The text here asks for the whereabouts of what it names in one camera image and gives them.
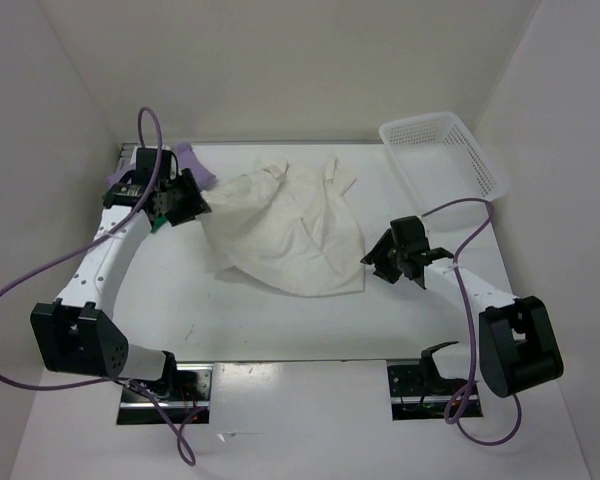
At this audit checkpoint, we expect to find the white plastic basket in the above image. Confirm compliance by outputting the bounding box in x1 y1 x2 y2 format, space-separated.
379 112 509 215

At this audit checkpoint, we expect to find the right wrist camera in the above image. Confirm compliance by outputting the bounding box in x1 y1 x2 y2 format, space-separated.
390 216 430 255

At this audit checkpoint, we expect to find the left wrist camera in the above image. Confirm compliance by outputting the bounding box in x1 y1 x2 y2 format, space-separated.
131 147 177 186

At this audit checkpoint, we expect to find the cream t shirt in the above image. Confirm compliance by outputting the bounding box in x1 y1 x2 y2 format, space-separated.
200 156 365 297

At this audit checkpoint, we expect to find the green t shirt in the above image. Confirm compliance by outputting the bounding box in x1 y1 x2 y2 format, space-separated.
151 216 167 234

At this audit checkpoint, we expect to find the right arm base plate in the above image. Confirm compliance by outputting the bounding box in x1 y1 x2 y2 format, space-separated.
386 359 466 421

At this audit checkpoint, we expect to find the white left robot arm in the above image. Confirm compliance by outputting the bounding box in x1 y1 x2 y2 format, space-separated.
30 168 210 400

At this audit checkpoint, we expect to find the aluminium table edge rail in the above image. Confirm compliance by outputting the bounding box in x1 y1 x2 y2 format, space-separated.
116 143 136 171

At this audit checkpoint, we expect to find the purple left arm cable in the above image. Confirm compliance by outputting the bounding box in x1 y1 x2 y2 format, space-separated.
0 106 197 465

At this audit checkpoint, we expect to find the lavender t shirt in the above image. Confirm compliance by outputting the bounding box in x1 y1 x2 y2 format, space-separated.
105 142 217 190

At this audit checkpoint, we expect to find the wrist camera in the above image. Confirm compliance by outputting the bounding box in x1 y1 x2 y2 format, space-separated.
390 216 430 255
131 147 177 186

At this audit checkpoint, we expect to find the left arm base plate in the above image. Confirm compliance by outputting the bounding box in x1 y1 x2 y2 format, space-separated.
116 363 214 426

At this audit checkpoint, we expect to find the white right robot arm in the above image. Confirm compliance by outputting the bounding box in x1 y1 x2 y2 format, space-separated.
361 230 564 398

